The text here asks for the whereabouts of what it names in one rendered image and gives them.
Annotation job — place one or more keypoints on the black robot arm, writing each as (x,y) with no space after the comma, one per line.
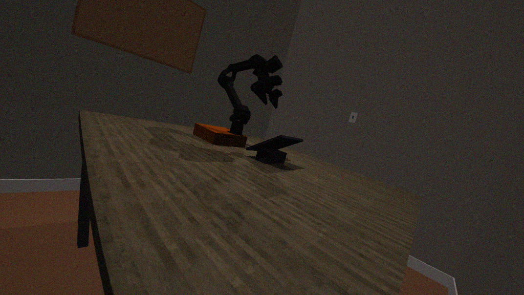
(261,67)

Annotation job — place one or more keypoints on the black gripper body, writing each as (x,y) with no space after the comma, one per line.
(261,82)

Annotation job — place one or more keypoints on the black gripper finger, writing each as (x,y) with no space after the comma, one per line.
(274,100)
(261,93)

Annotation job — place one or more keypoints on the dark grey switch panel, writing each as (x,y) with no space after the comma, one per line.
(267,151)

